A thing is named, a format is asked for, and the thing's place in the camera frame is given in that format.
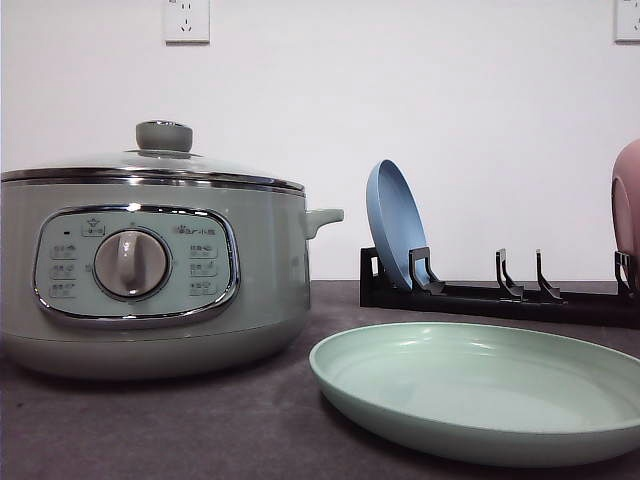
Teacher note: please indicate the glass steamer lid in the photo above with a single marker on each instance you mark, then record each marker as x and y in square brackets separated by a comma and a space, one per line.
[163, 153]

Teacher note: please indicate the green plate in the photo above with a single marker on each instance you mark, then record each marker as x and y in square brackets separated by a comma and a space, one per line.
[485, 394]

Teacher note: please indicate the blue plate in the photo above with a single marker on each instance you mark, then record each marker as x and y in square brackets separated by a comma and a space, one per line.
[396, 220]

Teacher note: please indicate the black plate rack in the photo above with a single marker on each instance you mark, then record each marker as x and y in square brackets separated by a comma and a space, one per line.
[507, 302]

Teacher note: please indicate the green electric steamer pot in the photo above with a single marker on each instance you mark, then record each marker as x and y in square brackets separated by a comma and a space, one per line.
[131, 279]

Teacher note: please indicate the pink plate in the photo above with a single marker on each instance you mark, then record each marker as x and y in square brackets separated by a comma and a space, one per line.
[625, 206]

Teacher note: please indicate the white wall socket left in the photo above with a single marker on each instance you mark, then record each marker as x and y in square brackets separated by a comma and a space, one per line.
[187, 23]

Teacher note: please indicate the white wall socket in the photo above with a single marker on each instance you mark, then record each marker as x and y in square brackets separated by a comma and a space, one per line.
[623, 20]
[187, 23]

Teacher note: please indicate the white wall socket right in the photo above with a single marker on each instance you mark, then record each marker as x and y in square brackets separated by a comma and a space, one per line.
[623, 20]

